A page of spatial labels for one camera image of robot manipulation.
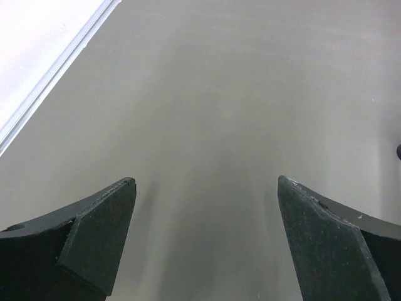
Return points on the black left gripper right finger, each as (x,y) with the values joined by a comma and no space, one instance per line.
(338,252)

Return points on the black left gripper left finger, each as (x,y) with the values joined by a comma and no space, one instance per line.
(72,253)

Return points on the aluminium frame rail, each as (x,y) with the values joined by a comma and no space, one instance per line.
(39,42)

